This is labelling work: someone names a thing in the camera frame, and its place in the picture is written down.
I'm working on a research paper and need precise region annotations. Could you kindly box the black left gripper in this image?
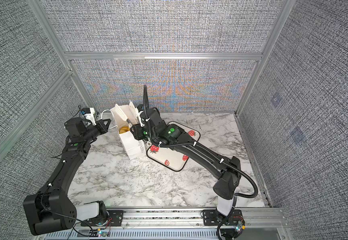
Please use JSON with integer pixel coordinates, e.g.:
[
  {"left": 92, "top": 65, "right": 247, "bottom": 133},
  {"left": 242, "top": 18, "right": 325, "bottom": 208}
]
[{"left": 83, "top": 118, "right": 111, "bottom": 144}]

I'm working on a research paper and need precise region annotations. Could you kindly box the fake croissant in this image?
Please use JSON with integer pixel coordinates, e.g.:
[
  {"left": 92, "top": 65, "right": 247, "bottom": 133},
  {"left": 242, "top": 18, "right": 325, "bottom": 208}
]
[{"left": 119, "top": 126, "right": 130, "bottom": 134}]

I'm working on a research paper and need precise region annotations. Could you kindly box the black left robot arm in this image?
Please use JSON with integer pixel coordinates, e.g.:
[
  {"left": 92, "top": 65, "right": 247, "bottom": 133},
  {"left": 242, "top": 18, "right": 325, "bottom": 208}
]
[{"left": 23, "top": 108, "right": 112, "bottom": 236}]

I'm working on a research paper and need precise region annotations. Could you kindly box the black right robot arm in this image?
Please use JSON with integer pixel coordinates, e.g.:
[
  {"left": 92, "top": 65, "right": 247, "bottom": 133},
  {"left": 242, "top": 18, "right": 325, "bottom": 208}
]
[{"left": 130, "top": 101, "right": 245, "bottom": 216}]

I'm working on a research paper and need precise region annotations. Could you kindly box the strawberry print rectangular tray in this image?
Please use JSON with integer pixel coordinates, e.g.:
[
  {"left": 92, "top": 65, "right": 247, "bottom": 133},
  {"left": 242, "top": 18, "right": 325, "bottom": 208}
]
[{"left": 146, "top": 122, "right": 201, "bottom": 172}]

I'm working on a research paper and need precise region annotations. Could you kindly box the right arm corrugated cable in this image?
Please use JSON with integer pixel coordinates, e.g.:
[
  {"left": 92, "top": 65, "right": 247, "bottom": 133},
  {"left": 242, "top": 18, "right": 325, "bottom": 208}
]
[{"left": 142, "top": 84, "right": 259, "bottom": 240}]

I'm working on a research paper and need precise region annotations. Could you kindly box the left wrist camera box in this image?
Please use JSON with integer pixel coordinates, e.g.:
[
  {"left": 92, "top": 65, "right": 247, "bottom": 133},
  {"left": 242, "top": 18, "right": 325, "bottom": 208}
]
[{"left": 78, "top": 105, "right": 97, "bottom": 126}]

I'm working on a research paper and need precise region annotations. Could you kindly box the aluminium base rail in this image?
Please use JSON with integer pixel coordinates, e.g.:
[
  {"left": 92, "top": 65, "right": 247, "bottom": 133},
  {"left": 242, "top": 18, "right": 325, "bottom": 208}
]
[{"left": 38, "top": 207, "right": 293, "bottom": 240}]

